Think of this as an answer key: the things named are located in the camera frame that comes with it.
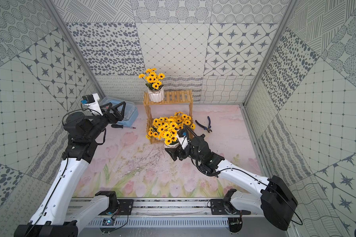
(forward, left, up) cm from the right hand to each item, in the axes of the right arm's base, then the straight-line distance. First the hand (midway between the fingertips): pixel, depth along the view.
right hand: (173, 144), depth 76 cm
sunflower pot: (-4, 0, +11) cm, 12 cm away
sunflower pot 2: (+2, +5, +12) cm, 13 cm away
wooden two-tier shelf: (+50, -1, -12) cm, 52 cm away
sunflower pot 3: (+19, -3, -2) cm, 19 cm away
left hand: (+7, +22, +23) cm, 33 cm away
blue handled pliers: (+26, -21, -20) cm, 39 cm away
